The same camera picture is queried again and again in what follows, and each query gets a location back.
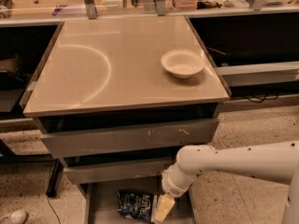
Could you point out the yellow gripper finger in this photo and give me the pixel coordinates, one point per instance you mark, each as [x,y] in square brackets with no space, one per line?
[162,208]

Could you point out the blue chip bag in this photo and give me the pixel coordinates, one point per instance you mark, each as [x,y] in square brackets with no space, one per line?
[136,205]

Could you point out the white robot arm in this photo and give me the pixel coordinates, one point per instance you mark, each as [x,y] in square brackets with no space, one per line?
[277,162]

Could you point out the grey open bottom drawer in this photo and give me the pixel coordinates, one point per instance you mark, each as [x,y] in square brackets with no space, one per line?
[102,202]

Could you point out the grey top drawer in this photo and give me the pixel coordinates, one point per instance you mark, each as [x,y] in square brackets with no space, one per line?
[129,138]

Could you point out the grey middle drawer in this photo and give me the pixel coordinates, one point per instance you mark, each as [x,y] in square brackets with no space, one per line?
[118,170]

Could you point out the grey drawer cabinet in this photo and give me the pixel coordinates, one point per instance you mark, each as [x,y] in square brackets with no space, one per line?
[107,73]

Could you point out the black table leg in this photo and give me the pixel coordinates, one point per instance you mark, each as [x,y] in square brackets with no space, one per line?
[54,178]

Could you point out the white bowl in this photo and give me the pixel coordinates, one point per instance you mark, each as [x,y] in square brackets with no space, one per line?
[182,63]

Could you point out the white shoe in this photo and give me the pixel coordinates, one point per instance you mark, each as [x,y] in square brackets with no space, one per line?
[17,217]

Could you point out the grey side shelf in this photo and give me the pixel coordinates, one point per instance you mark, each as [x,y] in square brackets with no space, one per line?
[258,74]

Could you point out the grey metal bracket middle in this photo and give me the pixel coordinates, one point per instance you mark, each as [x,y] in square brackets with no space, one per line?
[160,7]

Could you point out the grey metal bracket left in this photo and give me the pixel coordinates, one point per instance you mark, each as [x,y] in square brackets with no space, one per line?
[90,9]

